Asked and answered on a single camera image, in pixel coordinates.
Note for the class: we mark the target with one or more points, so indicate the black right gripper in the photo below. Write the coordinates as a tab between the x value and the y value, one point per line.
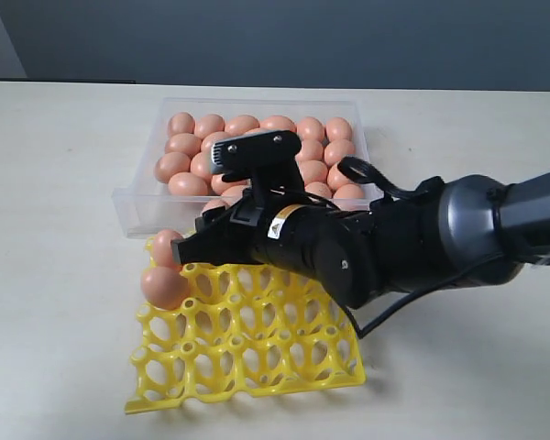
334	247

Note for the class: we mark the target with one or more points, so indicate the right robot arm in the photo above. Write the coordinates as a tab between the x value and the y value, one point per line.
470	232

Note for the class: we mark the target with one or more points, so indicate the clear plastic box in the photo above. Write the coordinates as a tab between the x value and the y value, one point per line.
146	205

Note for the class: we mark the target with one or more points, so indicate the yellow plastic egg tray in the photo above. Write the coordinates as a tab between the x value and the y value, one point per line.
252	329

